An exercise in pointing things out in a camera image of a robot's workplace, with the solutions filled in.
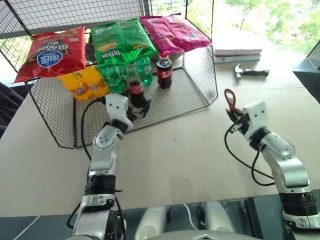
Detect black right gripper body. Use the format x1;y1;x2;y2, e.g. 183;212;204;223
230;113;251;134

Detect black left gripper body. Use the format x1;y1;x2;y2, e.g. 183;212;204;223
126;103;149;123

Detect red bottle opener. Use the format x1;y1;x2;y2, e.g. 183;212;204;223
223;88;238;114

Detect glass cola bottle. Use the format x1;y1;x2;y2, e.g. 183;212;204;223
126;62;147;109

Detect green plastic soda bottle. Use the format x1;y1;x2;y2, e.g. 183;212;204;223
115;65;130;94
99;66;118;95
135;56;154;87

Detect orange plastic soda bottle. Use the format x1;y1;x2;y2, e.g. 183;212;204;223
59;70;88;101
81;65;109;98

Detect plastic cola bottle red cap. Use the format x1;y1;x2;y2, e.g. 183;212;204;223
155;50;174;90

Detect green chip bag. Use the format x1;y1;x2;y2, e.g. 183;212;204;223
117;17;159;61
90;22;138;74

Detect magenta chip bag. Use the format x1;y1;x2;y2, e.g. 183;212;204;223
161;14;213;53
138;15;186;55

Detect red chip bag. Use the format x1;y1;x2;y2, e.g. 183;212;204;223
13;25;87;84

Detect white rounded robot leg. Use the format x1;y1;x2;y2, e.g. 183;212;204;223
134;205;169;240
204;200;236;234

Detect dark rounded chair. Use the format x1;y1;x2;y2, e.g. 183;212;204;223
0;81;26;140

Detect grey robot torso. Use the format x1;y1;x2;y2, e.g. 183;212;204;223
151;230;264;240

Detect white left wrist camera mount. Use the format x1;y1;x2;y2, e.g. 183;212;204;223
104;93;135;130

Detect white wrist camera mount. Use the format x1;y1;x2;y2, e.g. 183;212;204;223
104;93;135;130
241;100;269;141

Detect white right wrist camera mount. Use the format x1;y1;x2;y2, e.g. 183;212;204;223
241;100;269;141

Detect black wire rack shelf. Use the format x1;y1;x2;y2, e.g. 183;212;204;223
24;15;219;149

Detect hammer with black handle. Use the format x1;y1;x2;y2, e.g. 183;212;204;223
232;63;271;81

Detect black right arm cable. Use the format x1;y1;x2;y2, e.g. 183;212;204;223
223;123;276;187

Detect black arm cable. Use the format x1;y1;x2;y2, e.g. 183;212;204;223
223;123;276;187
80;96;107;161

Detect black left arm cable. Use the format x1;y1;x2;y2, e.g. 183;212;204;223
80;96;107;161

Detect black wire mesh fence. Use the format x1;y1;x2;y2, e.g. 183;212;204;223
0;0;215;74

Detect thin white cable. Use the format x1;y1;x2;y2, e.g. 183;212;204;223
183;203;199;230

